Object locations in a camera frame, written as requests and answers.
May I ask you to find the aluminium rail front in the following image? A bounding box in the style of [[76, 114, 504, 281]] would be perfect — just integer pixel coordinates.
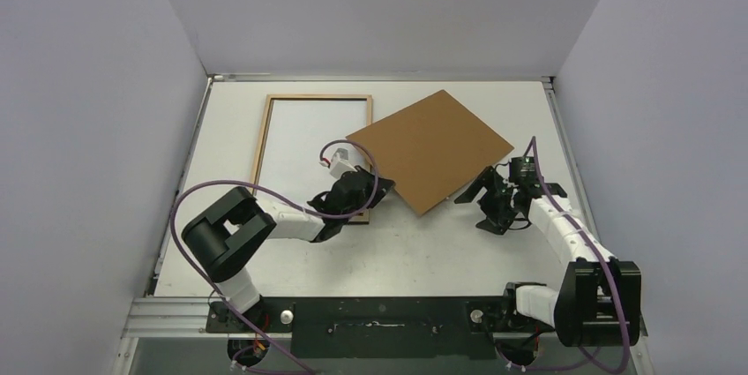
[[121, 296, 648, 340]]

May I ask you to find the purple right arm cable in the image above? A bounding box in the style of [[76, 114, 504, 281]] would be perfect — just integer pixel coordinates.
[[497, 137, 632, 375]]

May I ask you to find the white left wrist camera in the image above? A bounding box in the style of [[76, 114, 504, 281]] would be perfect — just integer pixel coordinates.
[[328, 148, 356, 179]]

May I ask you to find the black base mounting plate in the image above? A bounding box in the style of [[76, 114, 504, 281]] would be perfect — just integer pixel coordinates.
[[206, 296, 557, 361]]

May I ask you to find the brown frame backing board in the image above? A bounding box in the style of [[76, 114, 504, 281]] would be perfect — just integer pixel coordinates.
[[347, 90, 513, 216]]

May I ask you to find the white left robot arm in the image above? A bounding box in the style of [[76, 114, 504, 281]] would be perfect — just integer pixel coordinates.
[[181, 166, 396, 332]]

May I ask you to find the wooden picture frame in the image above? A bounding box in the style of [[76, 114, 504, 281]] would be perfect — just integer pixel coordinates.
[[250, 94, 374, 226]]

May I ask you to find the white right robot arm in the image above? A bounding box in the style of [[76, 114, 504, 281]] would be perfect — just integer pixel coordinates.
[[454, 156, 641, 347]]

